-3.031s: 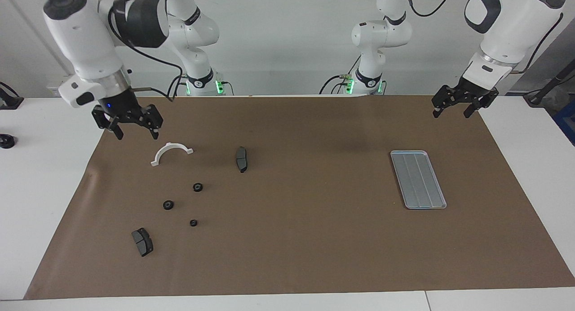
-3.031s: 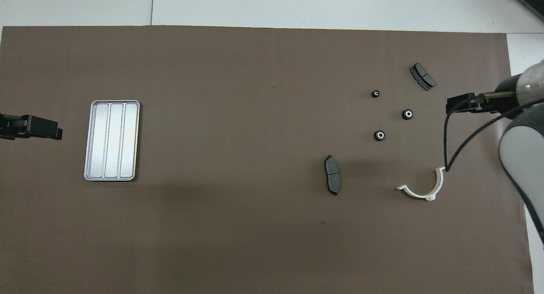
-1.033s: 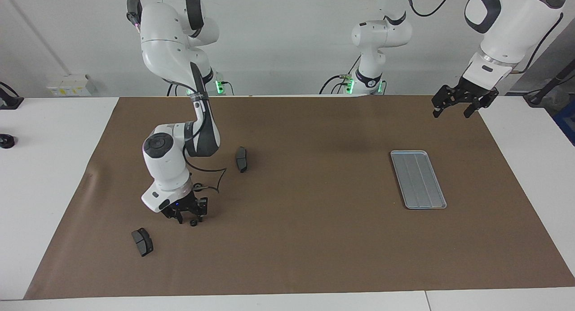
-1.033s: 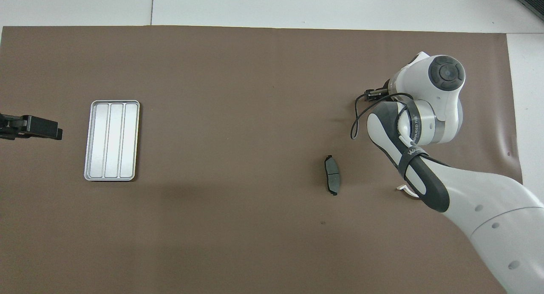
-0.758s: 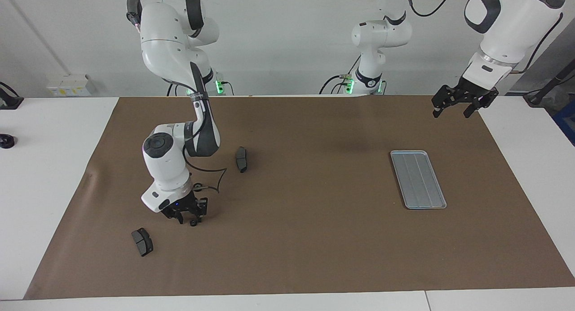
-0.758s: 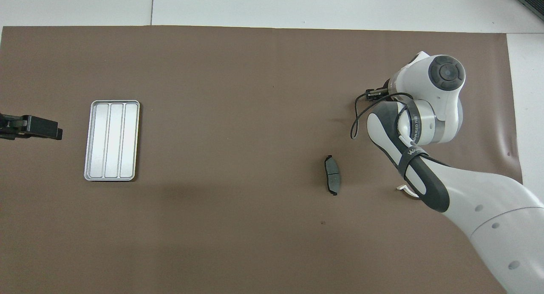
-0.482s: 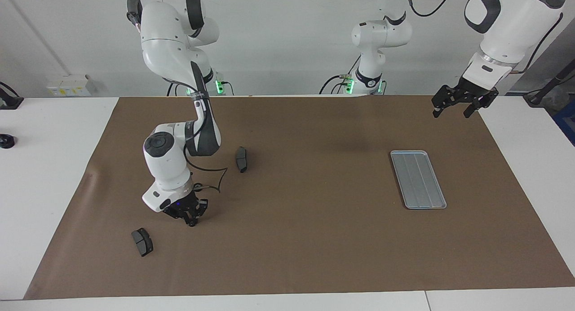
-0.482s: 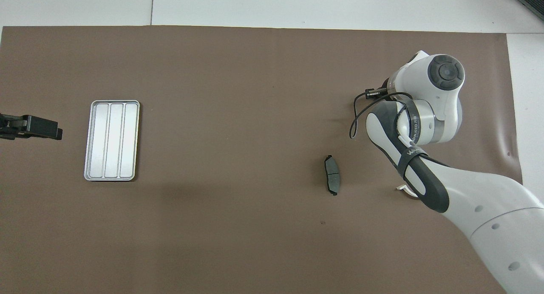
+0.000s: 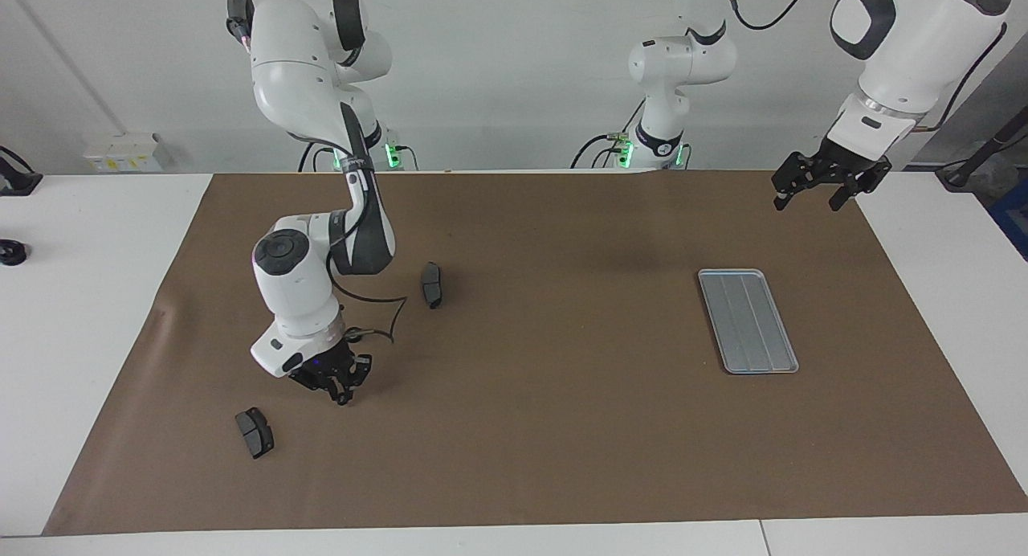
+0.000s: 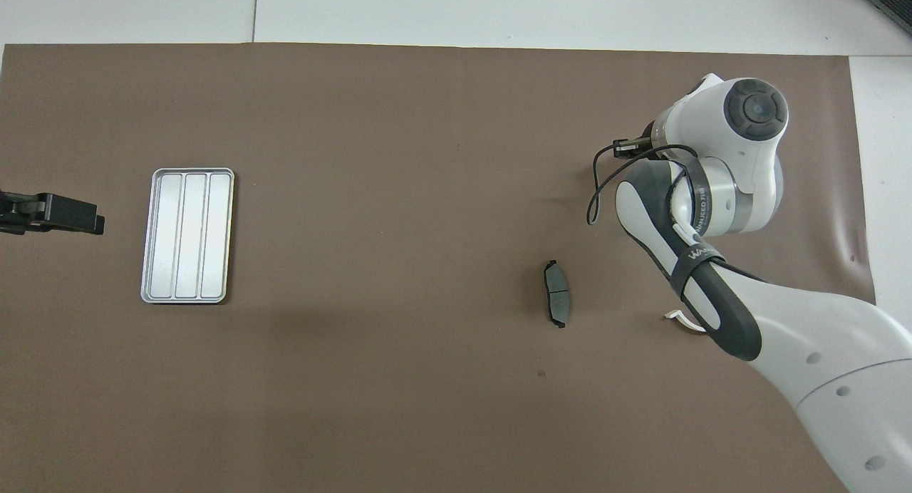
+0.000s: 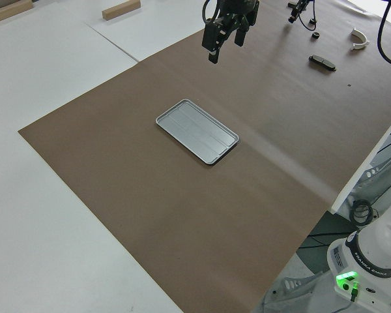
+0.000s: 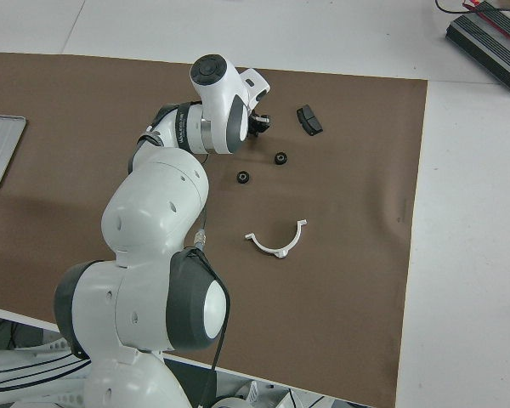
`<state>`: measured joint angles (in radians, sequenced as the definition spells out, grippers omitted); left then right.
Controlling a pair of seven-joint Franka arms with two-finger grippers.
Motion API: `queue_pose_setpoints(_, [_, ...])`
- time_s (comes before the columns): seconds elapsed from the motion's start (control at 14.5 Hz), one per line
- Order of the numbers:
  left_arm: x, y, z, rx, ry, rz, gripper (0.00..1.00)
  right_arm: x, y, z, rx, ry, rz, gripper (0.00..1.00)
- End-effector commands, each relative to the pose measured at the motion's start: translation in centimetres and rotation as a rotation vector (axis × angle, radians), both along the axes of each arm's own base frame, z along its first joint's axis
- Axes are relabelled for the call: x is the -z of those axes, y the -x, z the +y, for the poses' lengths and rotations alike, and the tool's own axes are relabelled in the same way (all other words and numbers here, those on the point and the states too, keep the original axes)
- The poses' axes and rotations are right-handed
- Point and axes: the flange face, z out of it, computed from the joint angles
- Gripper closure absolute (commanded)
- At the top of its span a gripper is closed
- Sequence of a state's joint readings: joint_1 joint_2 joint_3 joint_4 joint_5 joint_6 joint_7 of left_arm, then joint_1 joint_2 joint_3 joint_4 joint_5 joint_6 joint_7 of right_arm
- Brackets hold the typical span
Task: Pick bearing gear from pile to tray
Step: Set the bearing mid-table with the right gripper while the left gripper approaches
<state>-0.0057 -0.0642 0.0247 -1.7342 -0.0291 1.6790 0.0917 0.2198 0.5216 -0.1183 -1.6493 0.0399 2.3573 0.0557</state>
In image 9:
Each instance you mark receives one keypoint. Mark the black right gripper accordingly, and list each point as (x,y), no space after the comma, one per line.
(329,367)

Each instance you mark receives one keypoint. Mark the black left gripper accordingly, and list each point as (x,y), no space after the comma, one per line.
(847,169)

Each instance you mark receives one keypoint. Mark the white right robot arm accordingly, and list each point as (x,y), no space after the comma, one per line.
(289,74)

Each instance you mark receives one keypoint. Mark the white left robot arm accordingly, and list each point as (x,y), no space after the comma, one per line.
(907,50)

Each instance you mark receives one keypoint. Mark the silver ribbed metal tray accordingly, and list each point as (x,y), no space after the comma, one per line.
(751,323)

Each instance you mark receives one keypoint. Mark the short dark grey brake pad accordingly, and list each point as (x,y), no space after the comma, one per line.
(255,434)

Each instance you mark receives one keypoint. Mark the long dark grey brake pad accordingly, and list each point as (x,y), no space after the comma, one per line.
(432,287)

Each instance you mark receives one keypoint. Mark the black stand with pole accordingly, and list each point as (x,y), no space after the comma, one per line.
(976,158)

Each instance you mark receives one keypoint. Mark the blue box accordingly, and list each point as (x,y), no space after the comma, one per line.
(1013,214)

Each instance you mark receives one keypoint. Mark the brown paper table mat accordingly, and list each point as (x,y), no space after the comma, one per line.
(562,443)

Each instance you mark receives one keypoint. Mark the small black round knob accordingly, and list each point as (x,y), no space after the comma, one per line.
(12,252)

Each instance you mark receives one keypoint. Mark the black table clamp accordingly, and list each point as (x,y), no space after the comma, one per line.
(18,180)

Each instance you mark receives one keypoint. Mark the white wall socket box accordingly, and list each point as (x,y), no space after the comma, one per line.
(120,154)

